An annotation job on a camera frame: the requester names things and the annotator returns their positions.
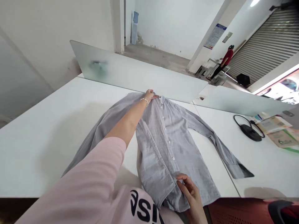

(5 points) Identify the white and blue panel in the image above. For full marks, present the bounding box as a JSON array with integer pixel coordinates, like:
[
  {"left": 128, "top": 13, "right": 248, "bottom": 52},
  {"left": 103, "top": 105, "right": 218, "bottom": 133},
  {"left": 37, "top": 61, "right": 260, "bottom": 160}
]
[{"left": 130, "top": 11, "right": 140, "bottom": 45}]

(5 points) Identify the person's left hand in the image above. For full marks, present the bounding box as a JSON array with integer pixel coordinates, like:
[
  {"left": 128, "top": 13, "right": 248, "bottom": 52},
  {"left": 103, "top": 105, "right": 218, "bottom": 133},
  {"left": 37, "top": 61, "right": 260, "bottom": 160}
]
[{"left": 142, "top": 89, "right": 160, "bottom": 104}]

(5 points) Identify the grey roller shutter door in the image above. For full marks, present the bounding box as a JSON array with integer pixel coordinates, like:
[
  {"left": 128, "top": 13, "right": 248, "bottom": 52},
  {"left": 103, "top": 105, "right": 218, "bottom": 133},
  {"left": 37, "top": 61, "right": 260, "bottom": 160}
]
[{"left": 225, "top": 4, "right": 299, "bottom": 86}]

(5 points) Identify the long frosted glass desk divider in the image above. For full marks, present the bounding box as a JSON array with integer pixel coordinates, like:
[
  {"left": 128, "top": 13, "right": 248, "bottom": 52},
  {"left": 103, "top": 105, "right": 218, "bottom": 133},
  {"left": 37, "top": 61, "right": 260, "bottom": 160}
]
[{"left": 69, "top": 40, "right": 209, "bottom": 104}]

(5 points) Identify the person's right hand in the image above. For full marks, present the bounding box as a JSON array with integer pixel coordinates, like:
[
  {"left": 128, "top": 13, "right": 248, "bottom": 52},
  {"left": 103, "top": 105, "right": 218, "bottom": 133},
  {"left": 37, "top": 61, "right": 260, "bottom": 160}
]
[{"left": 175, "top": 174, "right": 204, "bottom": 212}]

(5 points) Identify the grey button-up shirt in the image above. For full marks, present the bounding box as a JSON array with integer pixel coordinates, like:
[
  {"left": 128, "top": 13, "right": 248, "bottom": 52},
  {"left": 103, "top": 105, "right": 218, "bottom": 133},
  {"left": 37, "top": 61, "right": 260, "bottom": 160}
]
[{"left": 61, "top": 91, "right": 255, "bottom": 213}]

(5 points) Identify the grey wall switch box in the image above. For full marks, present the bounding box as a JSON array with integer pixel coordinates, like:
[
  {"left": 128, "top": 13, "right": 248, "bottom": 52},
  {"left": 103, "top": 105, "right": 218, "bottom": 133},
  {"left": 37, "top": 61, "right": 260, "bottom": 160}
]
[{"left": 221, "top": 31, "right": 234, "bottom": 44}]

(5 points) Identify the red mesh office chair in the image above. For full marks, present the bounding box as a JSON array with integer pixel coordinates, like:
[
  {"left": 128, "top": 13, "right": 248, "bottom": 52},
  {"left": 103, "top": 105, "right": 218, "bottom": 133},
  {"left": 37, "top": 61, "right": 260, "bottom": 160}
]
[{"left": 207, "top": 197, "right": 299, "bottom": 224}]

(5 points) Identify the short frosted glass desk divider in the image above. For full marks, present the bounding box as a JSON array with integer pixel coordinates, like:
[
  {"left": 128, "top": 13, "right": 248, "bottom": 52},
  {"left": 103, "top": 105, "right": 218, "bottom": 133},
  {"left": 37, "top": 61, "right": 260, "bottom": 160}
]
[{"left": 192, "top": 86, "right": 297, "bottom": 117}]

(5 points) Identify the beige cardboard packet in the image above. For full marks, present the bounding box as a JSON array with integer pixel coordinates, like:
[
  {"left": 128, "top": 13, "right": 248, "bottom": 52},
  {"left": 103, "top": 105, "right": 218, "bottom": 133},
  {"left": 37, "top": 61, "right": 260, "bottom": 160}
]
[{"left": 256, "top": 116, "right": 293, "bottom": 135}]

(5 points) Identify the white table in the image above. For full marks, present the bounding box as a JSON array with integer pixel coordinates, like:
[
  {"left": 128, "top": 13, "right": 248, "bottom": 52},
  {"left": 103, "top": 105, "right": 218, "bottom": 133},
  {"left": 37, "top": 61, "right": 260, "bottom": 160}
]
[{"left": 205, "top": 58, "right": 231, "bottom": 77}]

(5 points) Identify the black umbrella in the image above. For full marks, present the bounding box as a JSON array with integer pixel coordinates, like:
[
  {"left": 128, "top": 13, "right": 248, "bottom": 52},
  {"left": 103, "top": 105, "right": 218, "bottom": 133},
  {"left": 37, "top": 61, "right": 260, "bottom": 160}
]
[{"left": 235, "top": 73, "right": 251, "bottom": 86}]

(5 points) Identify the green printed cardboard packet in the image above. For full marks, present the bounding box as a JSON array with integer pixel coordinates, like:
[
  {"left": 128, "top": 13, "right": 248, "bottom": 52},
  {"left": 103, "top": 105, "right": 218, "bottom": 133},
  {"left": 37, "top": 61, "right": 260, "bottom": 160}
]
[{"left": 266, "top": 129, "right": 299, "bottom": 149}]

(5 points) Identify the person's body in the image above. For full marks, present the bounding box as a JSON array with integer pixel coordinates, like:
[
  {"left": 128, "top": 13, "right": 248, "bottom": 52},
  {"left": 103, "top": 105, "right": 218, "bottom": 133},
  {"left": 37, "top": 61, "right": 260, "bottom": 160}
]
[{"left": 88, "top": 185, "right": 185, "bottom": 224}]

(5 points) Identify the blue bordered wall poster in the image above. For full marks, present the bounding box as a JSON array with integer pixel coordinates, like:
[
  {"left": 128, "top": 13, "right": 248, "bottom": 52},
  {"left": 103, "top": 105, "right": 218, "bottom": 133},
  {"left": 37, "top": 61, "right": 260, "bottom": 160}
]
[{"left": 203, "top": 23, "right": 228, "bottom": 50}]

